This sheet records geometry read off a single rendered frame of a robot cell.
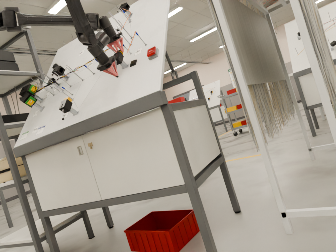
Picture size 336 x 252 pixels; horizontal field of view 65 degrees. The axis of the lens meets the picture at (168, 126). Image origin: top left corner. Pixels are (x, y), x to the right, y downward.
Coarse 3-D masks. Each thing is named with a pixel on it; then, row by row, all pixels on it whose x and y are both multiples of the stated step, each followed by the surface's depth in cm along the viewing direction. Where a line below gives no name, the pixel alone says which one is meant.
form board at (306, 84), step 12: (324, 12) 364; (288, 24) 396; (324, 24) 354; (288, 36) 384; (300, 36) 370; (300, 48) 360; (300, 60) 350; (300, 72) 337; (300, 84) 341; (312, 84) 334; (300, 96) 342; (312, 96) 336; (312, 108) 337; (312, 132) 342
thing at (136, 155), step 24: (144, 120) 132; (96, 144) 148; (120, 144) 141; (144, 144) 134; (168, 144) 128; (96, 168) 151; (120, 168) 143; (144, 168) 136; (168, 168) 130; (120, 192) 145
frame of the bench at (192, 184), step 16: (208, 112) 175; (176, 128) 126; (176, 144) 126; (224, 160) 177; (192, 176) 127; (208, 176) 145; (224, 176) 176; (32, 192) 179; (144, 192) 138; (160, 192) 134; (176, 192) 130; (192, 192) 126; (64, 208) 167; (80, 208) 161; (48, 224) 179; (112, 224) 229; (208, 224) 128; (48, 240) 178; (208, 240) 126
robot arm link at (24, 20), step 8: (8, 8) 124; (16, 8) 126; (24, 16) 126; (32, 16) 128; (40, 16) 129; (48, 16) 130; (56, 16) 131; (64, 16) 132; (88, 16) 136; (24, 24) 127; (32, 24) 129; (40, 24) 130; (48, 24) 131; (56, 24) 132; (64, 24) 133; (72, 24) 134; (96, 24) 139
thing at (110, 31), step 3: (108, 27) 142; (111, 27) 143; (105, 30) 142; (108, 30) 142; (111, 30) 143; (114, 30) 145; (108, 33) 143; (111, 33) 143; (114, 33) 144; (120, 33) 145; (111, 36) 144; (114, 36) 142; (117, 36) 142
